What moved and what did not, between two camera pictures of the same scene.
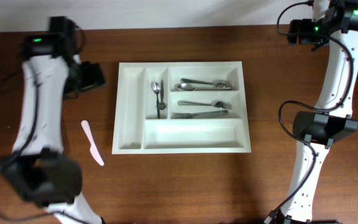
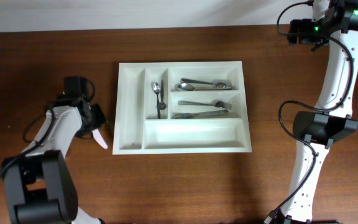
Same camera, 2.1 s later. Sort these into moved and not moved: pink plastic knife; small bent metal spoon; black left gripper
Moved: black left gripper; pink plastic knife
Not moved: small bent metal spoon
